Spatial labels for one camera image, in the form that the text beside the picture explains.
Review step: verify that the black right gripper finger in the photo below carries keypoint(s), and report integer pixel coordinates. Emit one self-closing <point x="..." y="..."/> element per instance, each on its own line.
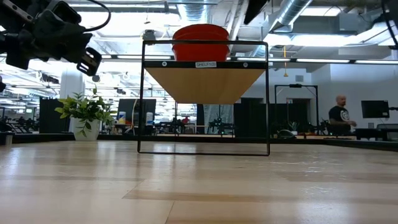
<point x="256" y="7"/>

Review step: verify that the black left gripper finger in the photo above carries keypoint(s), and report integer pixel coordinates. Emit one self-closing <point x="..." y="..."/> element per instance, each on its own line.
<point x="62" y="40"/>
<point x="90" y="62"/>

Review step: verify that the red floral mini bowl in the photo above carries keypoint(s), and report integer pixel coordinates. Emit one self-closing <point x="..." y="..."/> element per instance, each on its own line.
<point x="201" y="34"/>
<point x="201" y="54"/>

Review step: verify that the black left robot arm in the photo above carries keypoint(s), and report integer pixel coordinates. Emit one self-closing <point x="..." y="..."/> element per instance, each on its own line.
<point x="62" y="12"/>

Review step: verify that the black background robot arm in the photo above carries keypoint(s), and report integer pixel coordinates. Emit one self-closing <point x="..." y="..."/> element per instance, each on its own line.
<point x="217" y="125"/>

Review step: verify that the black round ceiling fixture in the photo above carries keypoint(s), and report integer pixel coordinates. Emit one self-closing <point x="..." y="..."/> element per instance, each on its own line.
<point x="95" y="78"/>

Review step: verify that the long ceiling light strip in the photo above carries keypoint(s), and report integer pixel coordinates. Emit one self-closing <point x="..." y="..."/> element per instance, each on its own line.
<point x="323" y="60"/>
<point x="376" y="62"/>
<point x="130" y="57"/>

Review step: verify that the green leafy plant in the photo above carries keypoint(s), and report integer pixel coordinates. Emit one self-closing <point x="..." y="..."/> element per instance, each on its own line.
<point x="84" y="109"/>

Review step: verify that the black computer monitor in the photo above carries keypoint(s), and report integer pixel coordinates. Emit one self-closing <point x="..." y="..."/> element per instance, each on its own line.
<point x="127" y="107"/>

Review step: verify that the white yellow wipes canister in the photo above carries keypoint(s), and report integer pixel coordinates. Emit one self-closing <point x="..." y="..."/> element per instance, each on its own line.
<point x="122" y="118"/>

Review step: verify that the black ceiling speaker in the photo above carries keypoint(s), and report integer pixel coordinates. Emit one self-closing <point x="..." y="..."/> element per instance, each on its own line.
<point x="149" y="35"/>

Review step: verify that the white plant pot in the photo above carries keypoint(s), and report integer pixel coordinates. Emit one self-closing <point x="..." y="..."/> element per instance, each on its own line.
<point x="94" y="130"/>

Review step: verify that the black room divider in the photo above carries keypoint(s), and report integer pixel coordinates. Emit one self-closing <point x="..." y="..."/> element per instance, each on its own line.
<point x="49" y="118"/>

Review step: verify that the white shelf label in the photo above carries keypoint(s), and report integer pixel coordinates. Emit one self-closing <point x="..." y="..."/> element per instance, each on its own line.
<point x="206" y="64"/>

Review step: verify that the white blue wipes canister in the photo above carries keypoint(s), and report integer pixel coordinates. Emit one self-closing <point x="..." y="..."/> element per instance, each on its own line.
<point x="150" y="119"/>

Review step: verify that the small black grey block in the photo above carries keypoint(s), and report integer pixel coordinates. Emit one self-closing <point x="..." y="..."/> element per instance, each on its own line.
<point x="6" y="134"/>

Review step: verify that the dark cabinet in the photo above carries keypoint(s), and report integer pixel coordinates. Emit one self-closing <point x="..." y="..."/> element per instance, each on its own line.
<point x="252" y="118"/>

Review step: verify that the person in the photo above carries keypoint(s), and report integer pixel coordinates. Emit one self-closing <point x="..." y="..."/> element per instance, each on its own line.
<point x="185" y="119"/>
<point x="339" y="115"/>

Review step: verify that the small green plant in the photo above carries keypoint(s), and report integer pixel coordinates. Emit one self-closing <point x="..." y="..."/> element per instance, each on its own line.
<point x="293" y="126"/>

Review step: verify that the black dome object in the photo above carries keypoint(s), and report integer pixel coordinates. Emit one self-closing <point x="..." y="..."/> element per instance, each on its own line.
<point x="286" y="134"/>

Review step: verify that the black background desk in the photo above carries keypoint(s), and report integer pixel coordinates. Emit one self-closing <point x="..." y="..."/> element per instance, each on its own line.
<point x="373" y="133"/>

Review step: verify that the large silver air duct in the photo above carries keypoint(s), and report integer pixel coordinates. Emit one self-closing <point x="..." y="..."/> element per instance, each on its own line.
<point x="292" y="11"/>

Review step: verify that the ribbed silver air duct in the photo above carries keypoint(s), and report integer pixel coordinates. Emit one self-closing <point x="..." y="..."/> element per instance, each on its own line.
<point x="194" y="12"/>

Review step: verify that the grey wall vent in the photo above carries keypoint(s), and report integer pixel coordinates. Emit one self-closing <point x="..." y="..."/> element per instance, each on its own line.
<point x="299" y="78"/>

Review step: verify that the black stand frame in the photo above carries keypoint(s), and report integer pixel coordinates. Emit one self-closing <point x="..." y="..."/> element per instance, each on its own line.
<point x="295" y="86"/>

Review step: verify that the black frame wooden shelf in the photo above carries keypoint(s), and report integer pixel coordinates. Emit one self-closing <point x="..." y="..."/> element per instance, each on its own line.
<point x="205" y="84"/>

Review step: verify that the black wall monitor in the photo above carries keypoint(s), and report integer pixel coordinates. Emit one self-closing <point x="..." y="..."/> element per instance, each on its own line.
<point x="374" y="109"/>

